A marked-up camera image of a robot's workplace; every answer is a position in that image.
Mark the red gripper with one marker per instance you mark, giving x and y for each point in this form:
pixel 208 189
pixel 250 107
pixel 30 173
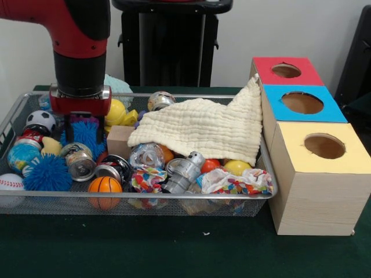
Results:
pixel 81 105

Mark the blue spiky ball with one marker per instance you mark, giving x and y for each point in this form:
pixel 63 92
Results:
pixel 47 173
pixel 85 133

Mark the mint green muslin cloth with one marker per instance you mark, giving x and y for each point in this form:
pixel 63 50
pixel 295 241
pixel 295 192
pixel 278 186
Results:
pixel 117 84

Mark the cream muslin cloth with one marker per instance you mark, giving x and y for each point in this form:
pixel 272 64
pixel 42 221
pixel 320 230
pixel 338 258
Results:
pixel 203 127

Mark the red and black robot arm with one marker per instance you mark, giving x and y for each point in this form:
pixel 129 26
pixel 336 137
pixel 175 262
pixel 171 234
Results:
pixel 78 34

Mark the silver mesh bin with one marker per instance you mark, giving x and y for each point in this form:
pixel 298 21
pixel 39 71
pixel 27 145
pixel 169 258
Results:
pixel 58 204

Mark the wooden box with three holes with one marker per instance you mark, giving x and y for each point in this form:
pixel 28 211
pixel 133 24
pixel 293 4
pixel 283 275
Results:
pixel 319 199

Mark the yellow tennis ball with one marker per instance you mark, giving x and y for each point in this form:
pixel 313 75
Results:
pixel 117 111

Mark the small soccer ball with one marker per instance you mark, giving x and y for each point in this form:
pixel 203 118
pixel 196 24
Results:
pixel 42 120

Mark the small orange basketball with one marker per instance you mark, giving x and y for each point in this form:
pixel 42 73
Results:
pixel 105 185

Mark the globe print ball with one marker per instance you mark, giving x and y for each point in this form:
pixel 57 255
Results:
pixel 20 156

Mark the small white baseball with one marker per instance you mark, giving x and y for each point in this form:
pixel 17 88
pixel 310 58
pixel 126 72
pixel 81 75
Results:
pixel 11 182

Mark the silver plastic toy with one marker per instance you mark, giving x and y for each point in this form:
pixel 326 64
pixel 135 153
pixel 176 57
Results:
pixel 185 173

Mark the dark green table cloth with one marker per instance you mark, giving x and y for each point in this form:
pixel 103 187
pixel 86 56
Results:
pixel 174 246

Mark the black chair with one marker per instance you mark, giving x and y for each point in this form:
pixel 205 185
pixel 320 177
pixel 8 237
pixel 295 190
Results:
pixel 358 58

